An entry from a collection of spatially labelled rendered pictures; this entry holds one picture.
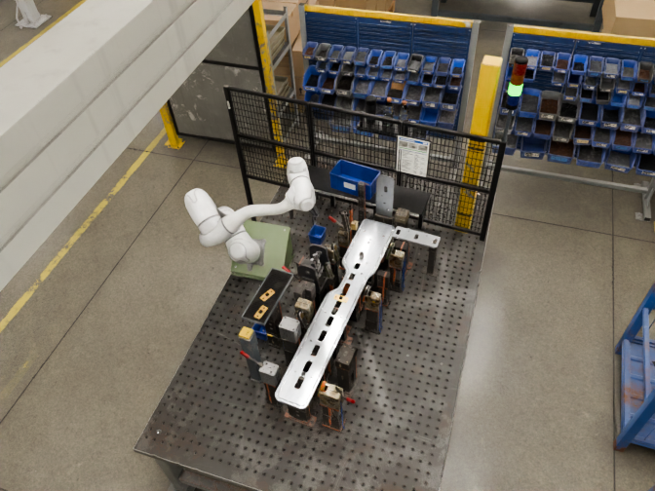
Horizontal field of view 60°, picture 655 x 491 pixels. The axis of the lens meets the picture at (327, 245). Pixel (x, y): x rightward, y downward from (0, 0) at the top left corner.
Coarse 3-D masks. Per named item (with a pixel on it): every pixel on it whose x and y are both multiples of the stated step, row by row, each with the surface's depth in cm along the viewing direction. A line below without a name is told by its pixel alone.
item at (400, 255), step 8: (392, 256) 347; (400, 256) 345; (392, 264) 352; (400, 264) 350; (392, 272) 359; (400, 272) 356; (392, 280) 363; (400, 280) 362; (392, 288) 370; (400, 288) 368
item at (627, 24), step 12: (612, 0) 493; (624, 0) 484; (636, 0) 483; (648, 0) 482; (612, 12) 484; (624, 12) 470; (636, 12) 469; (648, 12) 468; (612, 24) 474; (624, 24) 469; (636, 24) 466; (648, 24) 464; (636, 36) 473; (648, 36) 470
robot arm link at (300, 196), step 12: (300, 180) 276; (288, 192) 277; (300, 192) 271; (312, 192) 274; (276, 204) 283; (288, 204) 277; (300, 204) 270; (312, 204) 272; (228, 216) 298; (240, 216) 296; (252, 216) 295; (228, 228) 297
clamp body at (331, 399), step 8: (328, 384) 288; (320, 392) 285; (328, 392) 285; (336, 392) 285; (320, 400) 291; (328, 400) 287; (336, 400) 283; (328, 408) 294; (336, 408) 290; (328, 416) 301; (336, 416) 301; (328, 424) 308; (336, 424) 304
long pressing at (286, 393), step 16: (368, 224) 370; (384, 224) 370; (352, 240) 362; (368, 240) 361; (384, 240) 360; (352, 256) 353; (368, 256) 352; (352, 272) 344; (368, 272) 344; (336, 288) 336; (352, 288) 336; (352, 304) 328; (320, 320) 322; (336, 320) 321; (304, 336) 315; (336, 336) 314; (304, 352) 308; (320, 352) 308; (288, 368) 302; (320, 368) 301; (288, 384) 296; (304, 384) 295; (288, 400) 290; (304, 400) 289
